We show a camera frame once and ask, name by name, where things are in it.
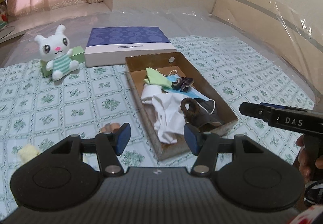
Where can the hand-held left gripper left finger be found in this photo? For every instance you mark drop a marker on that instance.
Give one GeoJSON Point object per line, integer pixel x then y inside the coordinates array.
{"type": "Point", "coordinates": [123, 138]}

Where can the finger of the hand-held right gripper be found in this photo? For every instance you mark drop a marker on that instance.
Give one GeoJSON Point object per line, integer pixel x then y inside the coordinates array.
{"type": "Point", "coordinates": [254, 111]}
{"type": "Point", "coordinates": [273, 105]}

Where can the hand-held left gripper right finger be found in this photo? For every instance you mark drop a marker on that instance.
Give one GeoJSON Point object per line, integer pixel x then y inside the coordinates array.
{"type": "Point", "coordinates": [190, 138]}

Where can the beige scrunchie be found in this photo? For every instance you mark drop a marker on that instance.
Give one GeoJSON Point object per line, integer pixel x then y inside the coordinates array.
{"type": "Point", "coordinates": [111, 128]}

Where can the brown fuzzy scrunchie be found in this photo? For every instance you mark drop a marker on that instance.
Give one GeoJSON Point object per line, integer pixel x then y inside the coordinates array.
{"type": "Point", "coordinates": [195, 112]}

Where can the brown cardboard box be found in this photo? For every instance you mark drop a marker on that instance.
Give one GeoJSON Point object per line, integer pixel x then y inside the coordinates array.
{"type": "Point", "coordinates": [166, 149]}

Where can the dark velvet scrunchie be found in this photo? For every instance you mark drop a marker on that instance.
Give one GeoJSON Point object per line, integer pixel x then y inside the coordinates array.
{"type": "Point", "coordinates": [181, 83]}

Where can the blue face mask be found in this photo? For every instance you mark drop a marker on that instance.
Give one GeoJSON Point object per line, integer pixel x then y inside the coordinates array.
{"type": "Point", "coordinates": [174, 78]}

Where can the light green cloth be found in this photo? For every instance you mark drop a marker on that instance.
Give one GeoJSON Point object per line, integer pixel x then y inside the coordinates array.
{"type": "Point", "coordinates": [156, 80]}

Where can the person's right hand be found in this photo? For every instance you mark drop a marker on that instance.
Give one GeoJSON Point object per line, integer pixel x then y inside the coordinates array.
{"type": "Point", "coordinates": [306, 163]}

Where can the dark grey cloth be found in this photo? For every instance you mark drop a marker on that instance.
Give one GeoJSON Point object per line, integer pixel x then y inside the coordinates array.
{"type": "Point", "coordinates": [209, 119]}

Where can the green floral tablecloth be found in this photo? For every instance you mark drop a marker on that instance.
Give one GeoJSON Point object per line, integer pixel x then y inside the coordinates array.
{"type": "Point", "coordinates": [75, 102]}

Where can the plastic-wrapped beige board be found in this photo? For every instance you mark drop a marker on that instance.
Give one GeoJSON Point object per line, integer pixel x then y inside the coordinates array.
{"type": "Point", "coordinates": [265, 29]}

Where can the small green box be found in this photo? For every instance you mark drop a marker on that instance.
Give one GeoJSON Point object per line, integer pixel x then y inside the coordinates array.
{"type": "Point", "coordinates": [77, 56]}

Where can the red and white cloth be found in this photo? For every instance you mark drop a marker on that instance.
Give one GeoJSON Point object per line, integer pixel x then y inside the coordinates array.
{"type": "Point", "coordinates": [307, 216]}

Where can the yellow terry towel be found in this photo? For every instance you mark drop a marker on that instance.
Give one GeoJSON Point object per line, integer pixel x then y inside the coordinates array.
{"type": "Point", "coordinates": [27, 153]}

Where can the white plush bunny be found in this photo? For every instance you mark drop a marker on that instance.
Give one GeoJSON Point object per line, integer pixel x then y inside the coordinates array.
{"type": "Point", "coordinates": [59, 64]}

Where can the purple and white box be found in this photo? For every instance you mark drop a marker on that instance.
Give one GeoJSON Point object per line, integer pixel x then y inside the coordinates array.
{"type": "Point", "coordinates": [126, 37]}

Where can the grey flat board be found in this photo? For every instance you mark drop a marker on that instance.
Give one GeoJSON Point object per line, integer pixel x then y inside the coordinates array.
{"type": "Point", "coordinates": [6, 34]}

